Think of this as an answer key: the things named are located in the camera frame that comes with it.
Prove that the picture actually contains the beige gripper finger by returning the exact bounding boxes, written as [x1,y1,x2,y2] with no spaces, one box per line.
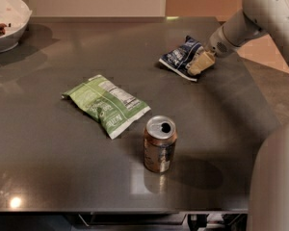
[187,51,215,76]

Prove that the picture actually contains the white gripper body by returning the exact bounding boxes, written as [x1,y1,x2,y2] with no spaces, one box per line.
[204,25,239,58]

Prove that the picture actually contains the blue chip bag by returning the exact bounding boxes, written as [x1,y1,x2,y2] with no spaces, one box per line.
[159,36,204,82]

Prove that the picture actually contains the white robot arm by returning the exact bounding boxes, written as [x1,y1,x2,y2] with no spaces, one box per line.
[188,0,289,231]

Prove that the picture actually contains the orange soda can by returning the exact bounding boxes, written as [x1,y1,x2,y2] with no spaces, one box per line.
[144,115,177,173]

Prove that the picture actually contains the green chip bag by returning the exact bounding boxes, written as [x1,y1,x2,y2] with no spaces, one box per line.
[62,75,150,140]

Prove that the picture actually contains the white bowl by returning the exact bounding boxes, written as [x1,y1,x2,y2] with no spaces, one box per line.
[0,0,32,53]

